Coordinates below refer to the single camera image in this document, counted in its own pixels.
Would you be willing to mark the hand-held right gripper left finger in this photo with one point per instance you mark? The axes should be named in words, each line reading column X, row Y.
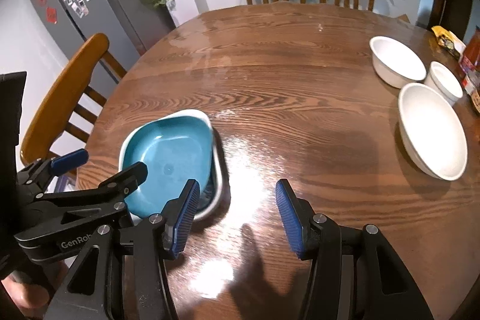
column 183, row 218

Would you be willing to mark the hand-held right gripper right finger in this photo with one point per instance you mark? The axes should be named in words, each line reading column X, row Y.
column 290, row 218

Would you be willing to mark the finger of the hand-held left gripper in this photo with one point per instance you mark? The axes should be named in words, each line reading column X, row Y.
column 127, row 177
column 69, row 158

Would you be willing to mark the teal dish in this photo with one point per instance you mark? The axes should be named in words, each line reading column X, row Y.
column 165, row 151

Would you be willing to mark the large white bowl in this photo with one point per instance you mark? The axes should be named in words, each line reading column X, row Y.
column 431, row 132

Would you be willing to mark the medium white bowl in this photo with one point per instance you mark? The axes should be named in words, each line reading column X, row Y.
column 393, row 57

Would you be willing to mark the white ramekin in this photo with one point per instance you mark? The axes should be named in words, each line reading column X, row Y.
column 444, row 80

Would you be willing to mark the person's left hand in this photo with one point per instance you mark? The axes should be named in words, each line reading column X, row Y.
column 22, row 293

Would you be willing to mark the dark-lidded brown sauce jar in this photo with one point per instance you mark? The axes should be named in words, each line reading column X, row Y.
column 476, row 100

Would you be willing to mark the small clear labelled jar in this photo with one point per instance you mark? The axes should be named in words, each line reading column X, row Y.
column 472, row 84

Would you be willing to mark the yellow snack packet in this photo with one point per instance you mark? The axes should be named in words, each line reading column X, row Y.
column 446, row 40

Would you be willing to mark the red sauce bottle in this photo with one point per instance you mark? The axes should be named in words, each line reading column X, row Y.
column 471, row 54

